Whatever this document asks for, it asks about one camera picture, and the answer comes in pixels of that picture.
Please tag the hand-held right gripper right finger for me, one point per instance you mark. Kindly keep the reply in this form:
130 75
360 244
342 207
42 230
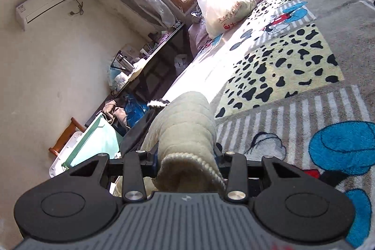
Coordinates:
224 160

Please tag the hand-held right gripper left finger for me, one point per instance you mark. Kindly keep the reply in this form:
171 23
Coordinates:
151 158

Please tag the cream quilted blanket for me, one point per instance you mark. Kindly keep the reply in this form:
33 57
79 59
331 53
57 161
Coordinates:
187 135

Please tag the green lid plastic box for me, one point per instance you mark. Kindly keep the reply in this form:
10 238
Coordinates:
93 141

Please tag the brown cloth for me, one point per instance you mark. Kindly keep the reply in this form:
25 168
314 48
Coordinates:
112 111

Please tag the pale blue plastic bag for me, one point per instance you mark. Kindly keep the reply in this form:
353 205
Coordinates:
117 78

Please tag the dark desk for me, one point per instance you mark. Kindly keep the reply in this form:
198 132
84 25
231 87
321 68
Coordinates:
152 71

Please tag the cartoon mouse printed blanket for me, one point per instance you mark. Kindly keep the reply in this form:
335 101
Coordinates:
293 97

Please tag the small white plastic bag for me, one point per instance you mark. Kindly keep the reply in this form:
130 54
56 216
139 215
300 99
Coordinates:
180 64

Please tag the steel thermos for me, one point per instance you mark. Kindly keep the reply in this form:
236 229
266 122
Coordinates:
125 62

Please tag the clear plastic box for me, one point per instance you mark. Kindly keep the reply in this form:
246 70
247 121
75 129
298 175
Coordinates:
129 50

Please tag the white air conditioner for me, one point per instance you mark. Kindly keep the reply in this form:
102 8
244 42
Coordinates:
44 4

